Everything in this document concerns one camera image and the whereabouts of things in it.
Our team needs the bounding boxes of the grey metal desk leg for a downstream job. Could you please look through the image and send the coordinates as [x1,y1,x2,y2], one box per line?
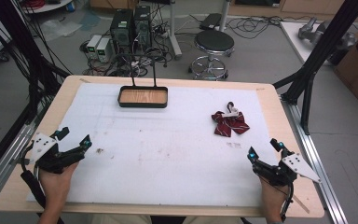
[167,0,184,61]

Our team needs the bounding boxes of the black floor cables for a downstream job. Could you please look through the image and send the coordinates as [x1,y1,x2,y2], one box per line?
[225,14,282,41]

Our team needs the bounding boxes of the person's right hand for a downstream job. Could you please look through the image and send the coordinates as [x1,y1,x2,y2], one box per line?
[258,176,291,224]

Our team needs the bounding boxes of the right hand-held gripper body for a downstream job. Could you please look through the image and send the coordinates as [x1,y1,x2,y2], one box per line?
[252,152,322,188]

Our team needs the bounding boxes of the white foam mat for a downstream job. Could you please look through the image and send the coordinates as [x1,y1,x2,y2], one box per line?
[26,82,282,208]

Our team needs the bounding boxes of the black computer tower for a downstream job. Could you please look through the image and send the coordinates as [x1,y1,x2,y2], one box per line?
[132,5,153,49]
[109,8,135,49]

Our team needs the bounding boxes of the white board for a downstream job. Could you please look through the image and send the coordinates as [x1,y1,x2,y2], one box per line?
[279,21,358,67]

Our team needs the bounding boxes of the round white table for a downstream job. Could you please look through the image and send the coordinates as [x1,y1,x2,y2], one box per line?
[21,0,75,15]

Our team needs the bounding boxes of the red striped bow tie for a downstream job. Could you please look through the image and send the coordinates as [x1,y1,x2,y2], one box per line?
[211,101,251,138]

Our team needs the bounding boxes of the white bench power supply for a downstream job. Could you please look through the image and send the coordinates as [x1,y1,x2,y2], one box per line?
[86,34,103,61]
[95,37,112,63]

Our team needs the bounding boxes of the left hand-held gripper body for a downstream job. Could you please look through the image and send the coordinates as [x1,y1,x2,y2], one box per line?
[27,132,87,175]

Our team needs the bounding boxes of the aluminium rail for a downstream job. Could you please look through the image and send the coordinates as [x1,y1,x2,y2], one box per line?
[0,120,37,210]
[281,95,350,224]

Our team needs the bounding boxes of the black round stool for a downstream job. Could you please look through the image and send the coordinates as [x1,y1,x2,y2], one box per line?
[187,29,236,81]

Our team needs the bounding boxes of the flat black box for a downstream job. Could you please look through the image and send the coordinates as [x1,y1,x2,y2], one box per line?
[199,12,223,32]

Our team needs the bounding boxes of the person's left hand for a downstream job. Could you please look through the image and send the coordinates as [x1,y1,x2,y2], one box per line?
[38,161,80,217]

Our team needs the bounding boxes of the black tray with wire handle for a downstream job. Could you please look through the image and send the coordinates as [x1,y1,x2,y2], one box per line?
[117,53,170,109]

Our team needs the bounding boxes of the black metal frame stand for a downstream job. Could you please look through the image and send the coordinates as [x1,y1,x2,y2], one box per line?
[0,0,72,185]
[272,0,358,136]

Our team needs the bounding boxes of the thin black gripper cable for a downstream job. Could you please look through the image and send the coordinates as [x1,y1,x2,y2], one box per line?
[279,181,295,223]

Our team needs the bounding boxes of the tangle of floor cables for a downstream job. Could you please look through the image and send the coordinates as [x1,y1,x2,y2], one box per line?
[79,43,170,77]

